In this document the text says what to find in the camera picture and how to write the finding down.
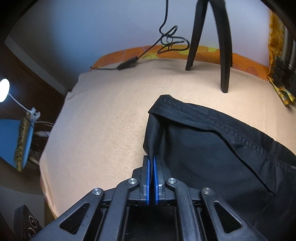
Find black pants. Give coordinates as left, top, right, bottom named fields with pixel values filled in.
left=144, top=95, right=295, bottom=240

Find black speaker box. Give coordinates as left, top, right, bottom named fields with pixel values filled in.
left=14, top=205, right=43, bottom=241

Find brown wooden door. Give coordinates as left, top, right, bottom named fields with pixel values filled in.
left=1, top=42, right=65, bottom=123

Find white desk lamp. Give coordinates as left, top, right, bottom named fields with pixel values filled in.
left=0, top=78, right=41, bottom=122

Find yellow patterned curtain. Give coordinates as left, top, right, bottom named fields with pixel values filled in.
left=267, top=11, right=295, bottom=106

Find black cable with adapter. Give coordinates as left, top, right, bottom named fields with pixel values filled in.
left=89, top=0, right=191, bottom=71

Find black camera tripod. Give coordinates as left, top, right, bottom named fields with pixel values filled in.
left=185, top=0, right=233, bottom=93

